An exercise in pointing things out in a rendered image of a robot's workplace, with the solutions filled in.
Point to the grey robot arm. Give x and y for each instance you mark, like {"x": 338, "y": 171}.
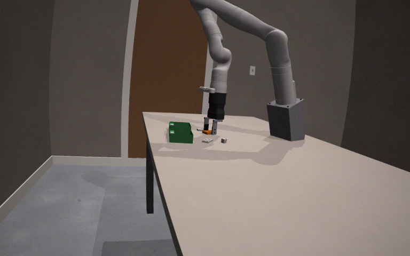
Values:
{"x": 276, "y": 44}

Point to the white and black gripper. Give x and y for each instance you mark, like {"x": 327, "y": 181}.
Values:
{"x": 217, "y": 100}

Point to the green bin rack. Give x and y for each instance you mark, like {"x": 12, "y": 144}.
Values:
{"x": 180, "y": 132}

